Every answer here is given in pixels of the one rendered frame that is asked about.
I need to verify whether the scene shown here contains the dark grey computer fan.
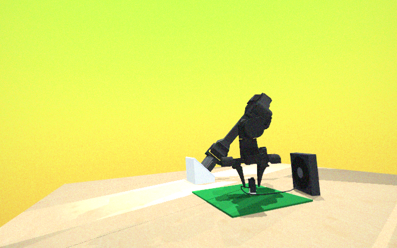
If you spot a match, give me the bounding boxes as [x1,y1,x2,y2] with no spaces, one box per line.
[290,152,320,196]

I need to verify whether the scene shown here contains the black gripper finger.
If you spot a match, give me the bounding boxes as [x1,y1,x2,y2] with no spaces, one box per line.
[232,166,246,187]
[257,164,270,187]

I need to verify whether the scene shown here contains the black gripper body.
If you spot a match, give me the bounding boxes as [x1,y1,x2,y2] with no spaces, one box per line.
[220,138,282,167]

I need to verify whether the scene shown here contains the black fan cable with plug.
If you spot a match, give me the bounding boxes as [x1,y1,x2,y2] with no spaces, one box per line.
[241,177,301,195]

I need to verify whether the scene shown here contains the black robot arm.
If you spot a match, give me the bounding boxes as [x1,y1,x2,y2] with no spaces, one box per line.
[201,93,272,172]

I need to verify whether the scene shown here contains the green circuit board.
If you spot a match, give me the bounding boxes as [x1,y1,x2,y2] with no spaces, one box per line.
[192,184,313,218]

